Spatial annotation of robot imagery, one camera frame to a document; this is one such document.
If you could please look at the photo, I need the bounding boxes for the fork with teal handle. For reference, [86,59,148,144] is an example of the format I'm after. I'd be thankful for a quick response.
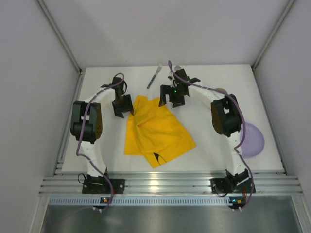
[147,64,162,89]

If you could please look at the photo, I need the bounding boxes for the yellow printed cloth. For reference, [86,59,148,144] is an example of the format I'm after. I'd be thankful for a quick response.
[124,95,196,168]

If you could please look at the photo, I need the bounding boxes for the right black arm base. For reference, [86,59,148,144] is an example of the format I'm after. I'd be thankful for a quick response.
[210,177,256,195]

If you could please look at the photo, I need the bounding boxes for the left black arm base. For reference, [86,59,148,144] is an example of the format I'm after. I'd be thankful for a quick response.
[82,177,125,194]

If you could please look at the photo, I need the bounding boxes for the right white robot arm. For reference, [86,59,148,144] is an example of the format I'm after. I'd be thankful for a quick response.
[159,69,251,190]

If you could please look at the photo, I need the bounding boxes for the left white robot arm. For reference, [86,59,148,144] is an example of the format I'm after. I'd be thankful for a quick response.
[70,73,134,179]

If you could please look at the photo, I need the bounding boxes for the beige paper cup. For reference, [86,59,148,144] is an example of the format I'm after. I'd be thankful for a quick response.
[215,88,227,93]

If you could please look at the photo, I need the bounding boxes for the lilac plate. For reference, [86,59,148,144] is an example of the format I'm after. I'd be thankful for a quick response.
[241,122,265,158]

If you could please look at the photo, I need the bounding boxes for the spoon with teal handle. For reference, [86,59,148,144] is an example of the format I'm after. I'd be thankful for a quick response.
[174,66,182,71]

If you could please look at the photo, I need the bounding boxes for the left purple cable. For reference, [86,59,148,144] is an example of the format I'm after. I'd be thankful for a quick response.
[75,72,126,212]

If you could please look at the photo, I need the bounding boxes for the purple cable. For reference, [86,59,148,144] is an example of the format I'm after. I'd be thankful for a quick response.
[167,60,255,211]
[75,72,126,212]

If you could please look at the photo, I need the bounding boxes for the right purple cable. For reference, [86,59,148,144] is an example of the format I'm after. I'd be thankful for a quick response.
[167,60,255,211]

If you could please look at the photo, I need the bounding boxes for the perforated cable tray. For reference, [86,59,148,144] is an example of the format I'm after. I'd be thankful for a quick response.
[49,196,243,206]

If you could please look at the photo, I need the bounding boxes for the aluminium mounting rail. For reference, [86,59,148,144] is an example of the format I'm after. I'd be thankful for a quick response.
[39,172,303,196]

